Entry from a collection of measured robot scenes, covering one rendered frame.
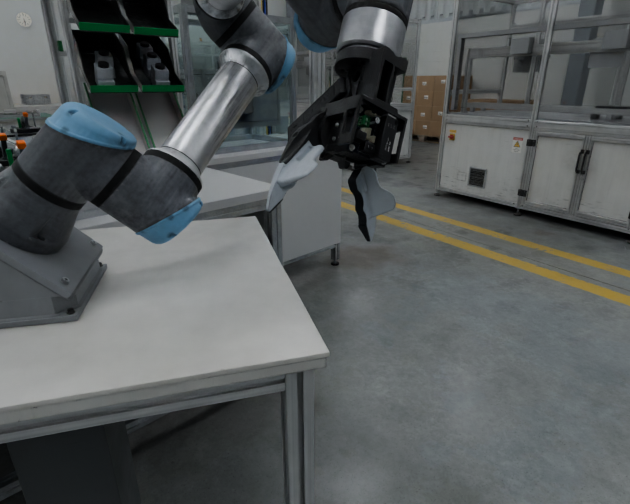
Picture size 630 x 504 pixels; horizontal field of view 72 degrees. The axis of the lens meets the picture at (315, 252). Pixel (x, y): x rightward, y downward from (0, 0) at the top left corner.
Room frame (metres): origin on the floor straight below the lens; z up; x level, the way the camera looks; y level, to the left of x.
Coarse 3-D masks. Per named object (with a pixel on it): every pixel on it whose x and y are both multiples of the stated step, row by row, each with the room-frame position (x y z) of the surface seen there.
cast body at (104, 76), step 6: (96, 66) 1.34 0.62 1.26; (102, 66) 1.33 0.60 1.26; (108, 66) 1.35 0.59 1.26; (96, 72) 1.33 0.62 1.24; (102, 72) 1.33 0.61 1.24; (108, 72) 1.34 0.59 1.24; (96, 78) 1.35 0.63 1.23; (102, 78) 1.34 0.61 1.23; (108, 78) 1.35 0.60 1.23; (102, 84) 1.33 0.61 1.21; (108, 84) 1.34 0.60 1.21; (114, 84) 1.35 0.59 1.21
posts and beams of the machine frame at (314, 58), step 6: (258, 0) 3.15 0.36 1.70; (258, 6) 3.15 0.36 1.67; (312, 54) 2.74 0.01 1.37; (318, 54) 2.75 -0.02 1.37; (312, 60) 2.74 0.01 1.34; (318, 60) 2.75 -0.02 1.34; (312, 66) 2.74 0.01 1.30; (318, 66) 2.75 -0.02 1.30; (312, 72) 2.74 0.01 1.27; (318, 72) 2.75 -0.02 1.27; (312, 78) 2.74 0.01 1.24; (318, 78) 2.75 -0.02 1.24; (312, 84) 2.74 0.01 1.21; (318, 84) 2.75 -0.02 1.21; (312, 90) 2.74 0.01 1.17; (318, 90) 2.75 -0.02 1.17; (312, 96) 2.74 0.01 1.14; (318, 96) 2.75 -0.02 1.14; (312, 102) 2.74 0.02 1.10
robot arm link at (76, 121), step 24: (48, 120) 0.68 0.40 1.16; (72, 120) 0.66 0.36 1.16; (96, 120) 0.69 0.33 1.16; (48, 144) 0.65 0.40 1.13; (72, 144) 0.65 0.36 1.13; (96, 144) 0.66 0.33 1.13; (120, 144) 0.69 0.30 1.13; (24, 168) 0.65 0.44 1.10; (48, 168) 0.65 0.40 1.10; (72, 168) 0.65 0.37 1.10; (96, 168) 0.66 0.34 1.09; (120, 168) 0.68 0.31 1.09; (72, 192) 0.66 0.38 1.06; (96, 192) 0.67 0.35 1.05
